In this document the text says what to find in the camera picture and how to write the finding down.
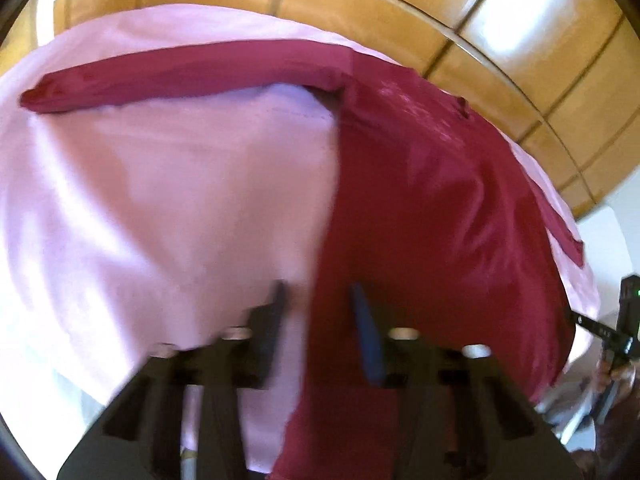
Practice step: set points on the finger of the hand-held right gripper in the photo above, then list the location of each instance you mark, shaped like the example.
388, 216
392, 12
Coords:
602, 331

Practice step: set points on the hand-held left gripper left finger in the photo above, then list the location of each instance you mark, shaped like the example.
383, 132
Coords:
272, 322

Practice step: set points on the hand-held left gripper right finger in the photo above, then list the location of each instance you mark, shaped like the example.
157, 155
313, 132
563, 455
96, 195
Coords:
367, 332

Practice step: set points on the maroon long-sleeved shirt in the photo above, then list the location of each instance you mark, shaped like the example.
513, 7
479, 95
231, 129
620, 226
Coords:
425, 210

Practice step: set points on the pink bed sheet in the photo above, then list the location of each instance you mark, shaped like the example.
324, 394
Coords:
150, 185

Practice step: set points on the wooden wardrobe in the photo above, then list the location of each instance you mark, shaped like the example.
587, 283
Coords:
500, 35

